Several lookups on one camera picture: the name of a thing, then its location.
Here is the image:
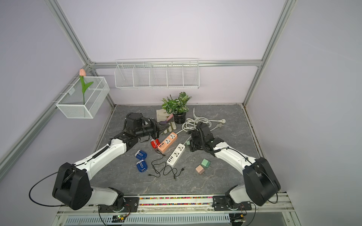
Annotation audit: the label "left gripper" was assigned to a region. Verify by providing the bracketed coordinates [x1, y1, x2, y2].
[136, 118, 169, 140]

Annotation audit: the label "black USB cable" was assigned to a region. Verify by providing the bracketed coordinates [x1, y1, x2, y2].
[150, 146, 182, 179]

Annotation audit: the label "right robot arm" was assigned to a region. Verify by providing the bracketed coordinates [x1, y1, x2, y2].
[188, 122, 281, 210]

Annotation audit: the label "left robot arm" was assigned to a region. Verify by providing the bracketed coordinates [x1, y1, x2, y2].
[52, 113, 169, 212]

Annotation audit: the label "blue electric shaver upper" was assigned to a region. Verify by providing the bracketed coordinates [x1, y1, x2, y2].
[135, 150, 147, 160]

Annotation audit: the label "blue electric shaver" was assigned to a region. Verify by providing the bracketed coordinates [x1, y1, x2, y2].
[135, 150, 147, 160]
[136, 160, 148, 172]

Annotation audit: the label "blue electric shaver lower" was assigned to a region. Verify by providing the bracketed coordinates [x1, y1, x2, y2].
[136, 160, 148, 172]

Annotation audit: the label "purple pink garden trowel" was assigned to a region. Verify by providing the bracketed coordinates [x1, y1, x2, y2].
[164, 114, 173, 121]

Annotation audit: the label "white gardening glove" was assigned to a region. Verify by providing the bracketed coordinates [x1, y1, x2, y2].
[156, 109, 177, 132]

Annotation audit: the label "orange power strip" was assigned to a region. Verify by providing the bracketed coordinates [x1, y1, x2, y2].
[157, 132, 178, 153]

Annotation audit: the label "green charger cube lower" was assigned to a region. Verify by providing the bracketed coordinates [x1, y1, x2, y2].
[201, 159, 211, 169]

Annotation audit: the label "white power strip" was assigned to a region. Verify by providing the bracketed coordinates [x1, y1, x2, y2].
[166, 144, 185, 167]

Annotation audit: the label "potted green plant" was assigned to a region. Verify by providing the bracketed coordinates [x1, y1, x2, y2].
[162, 92, 192, 124]

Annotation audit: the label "pink charger cube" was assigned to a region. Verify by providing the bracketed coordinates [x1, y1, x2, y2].
[195, 165, 205, 175]

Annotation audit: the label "artificial pink tulip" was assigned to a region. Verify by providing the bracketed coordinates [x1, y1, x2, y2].
[79, 69, 93, 105]

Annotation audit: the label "white coiled power cords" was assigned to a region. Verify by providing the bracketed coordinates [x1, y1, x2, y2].
[175, 107, 227, 145]

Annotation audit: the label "black USB cable spare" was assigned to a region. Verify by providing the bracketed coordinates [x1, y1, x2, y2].
[148, 161, 185, 180]

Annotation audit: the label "white wire wall shelf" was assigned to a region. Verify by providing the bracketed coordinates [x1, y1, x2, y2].
[115, 58, 200, 89]

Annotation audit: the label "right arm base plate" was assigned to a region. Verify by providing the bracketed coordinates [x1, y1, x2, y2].
[212, 195, 252, 211]

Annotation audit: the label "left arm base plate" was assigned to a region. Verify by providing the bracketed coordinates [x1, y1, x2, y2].
[99, 196, 140, 213]

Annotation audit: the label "white mesh wall basket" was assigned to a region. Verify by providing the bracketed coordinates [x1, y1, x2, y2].
[56, 76, 110, 119]

